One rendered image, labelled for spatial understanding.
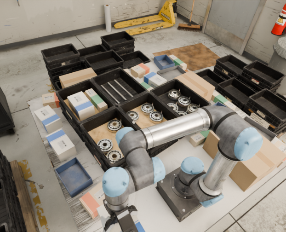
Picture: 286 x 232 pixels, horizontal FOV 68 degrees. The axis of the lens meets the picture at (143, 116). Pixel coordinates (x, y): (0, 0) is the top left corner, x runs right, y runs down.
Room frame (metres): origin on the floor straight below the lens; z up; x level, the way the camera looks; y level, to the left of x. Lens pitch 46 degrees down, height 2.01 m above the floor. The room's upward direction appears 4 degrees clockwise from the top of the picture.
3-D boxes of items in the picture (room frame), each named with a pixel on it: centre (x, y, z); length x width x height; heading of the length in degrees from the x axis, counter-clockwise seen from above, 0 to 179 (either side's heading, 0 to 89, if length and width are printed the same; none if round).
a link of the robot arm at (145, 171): (0.34, -0.02, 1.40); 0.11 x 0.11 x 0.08; 29
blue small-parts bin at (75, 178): (0.64, 0.41, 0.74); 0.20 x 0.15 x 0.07; 44
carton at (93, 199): (0.50, 0.23, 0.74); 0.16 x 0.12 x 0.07; 138
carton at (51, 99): (1.31, 0.78, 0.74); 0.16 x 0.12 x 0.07; 113
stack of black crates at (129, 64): (2.48, 0.20, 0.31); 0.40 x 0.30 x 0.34; 126
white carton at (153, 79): (1.67, -0.09, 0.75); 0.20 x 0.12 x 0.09; 48
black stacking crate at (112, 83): (1.36, 0.21, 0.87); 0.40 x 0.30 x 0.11; 41
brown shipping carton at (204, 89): (1.55, -0.44, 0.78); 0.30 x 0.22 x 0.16; 40
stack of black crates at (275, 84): (2.22, -1.41, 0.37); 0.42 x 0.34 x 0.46; 36
